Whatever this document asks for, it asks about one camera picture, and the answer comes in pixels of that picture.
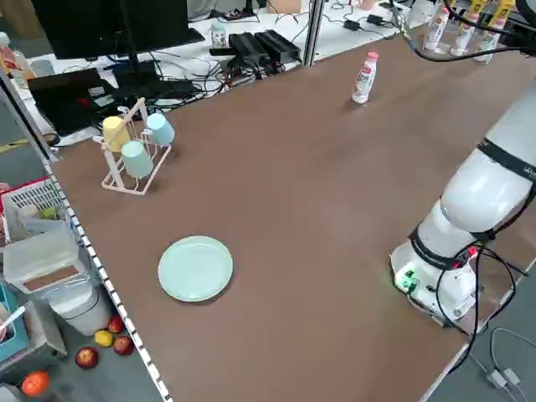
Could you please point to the small printed clear bottle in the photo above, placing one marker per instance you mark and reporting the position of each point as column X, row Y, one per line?
column 219, row 35

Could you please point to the light blue cup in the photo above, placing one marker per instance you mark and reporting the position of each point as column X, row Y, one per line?
column 161, row 127

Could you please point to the black laptop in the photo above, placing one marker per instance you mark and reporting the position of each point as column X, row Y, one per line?
column 63, row 100

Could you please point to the orange fruit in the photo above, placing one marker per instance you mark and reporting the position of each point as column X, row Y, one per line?
column 36, row 383

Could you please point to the white drink bottle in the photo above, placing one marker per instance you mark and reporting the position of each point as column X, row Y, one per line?
column 363, row 81

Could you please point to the light green plate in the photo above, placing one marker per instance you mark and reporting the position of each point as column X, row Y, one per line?
column 194, row 268

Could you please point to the clear acrylic bottle shelf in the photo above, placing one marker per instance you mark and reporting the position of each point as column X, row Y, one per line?
column 420, row 14

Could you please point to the light green cup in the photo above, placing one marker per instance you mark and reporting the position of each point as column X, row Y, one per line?
column 137, row 159

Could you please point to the blue plastic box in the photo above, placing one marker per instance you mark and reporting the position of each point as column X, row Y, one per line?
column 8, row 331

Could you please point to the pink cup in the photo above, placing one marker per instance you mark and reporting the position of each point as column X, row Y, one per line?
column 367, row 4

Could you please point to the yellow cup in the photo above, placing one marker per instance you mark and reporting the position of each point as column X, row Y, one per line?
column 115, row 132

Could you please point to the black power supply brick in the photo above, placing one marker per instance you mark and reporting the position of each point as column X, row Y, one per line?
column 278, row 44
column 247, row 46

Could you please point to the white plastic basket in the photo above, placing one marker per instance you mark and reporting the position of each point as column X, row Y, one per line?
column 29, row 197

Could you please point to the black computer monitor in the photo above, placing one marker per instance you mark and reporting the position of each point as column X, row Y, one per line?
column 104, row 25

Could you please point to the yellow drink bottle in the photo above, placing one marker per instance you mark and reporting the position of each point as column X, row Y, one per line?
column 503, row 8
column 477, row 6

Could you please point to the red apple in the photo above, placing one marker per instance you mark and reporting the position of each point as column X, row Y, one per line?
column 87, row 358
column 116, row 324
column 123, row 346

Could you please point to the white power adapter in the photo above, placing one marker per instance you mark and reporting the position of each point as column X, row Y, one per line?
column 511, row 377
column 496, row 379

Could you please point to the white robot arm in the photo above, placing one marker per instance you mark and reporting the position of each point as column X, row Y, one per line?
column 473, row 201

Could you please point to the aluminium frame post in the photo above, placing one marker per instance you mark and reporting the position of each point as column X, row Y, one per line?
column 313, row 33

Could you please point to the white bottle with pink cap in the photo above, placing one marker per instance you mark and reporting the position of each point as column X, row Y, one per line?
column 488, row 42
column 433, row 29
column 464, row 35

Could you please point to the white bucket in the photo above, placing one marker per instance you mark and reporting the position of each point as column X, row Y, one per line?
column 79, row 310

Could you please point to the black power adapter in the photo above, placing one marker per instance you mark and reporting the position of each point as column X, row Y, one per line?
column 352, row 24
column 375, row 19

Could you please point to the white lidded storage box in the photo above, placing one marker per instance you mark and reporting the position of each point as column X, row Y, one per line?
column 42, row 255

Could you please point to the cardboard box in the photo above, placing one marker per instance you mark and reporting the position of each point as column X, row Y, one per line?
column 287, row 5

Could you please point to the yellow fruit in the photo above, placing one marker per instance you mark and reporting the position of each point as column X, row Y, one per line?
column 104, row 338

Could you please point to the black tape roll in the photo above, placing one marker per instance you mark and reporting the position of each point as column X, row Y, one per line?
column 50, row 139

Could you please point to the orange juice bottle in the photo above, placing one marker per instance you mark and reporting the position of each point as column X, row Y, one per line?
column 10, row 58

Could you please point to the grey cup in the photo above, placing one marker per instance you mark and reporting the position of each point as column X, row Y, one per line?
column 41, row 68

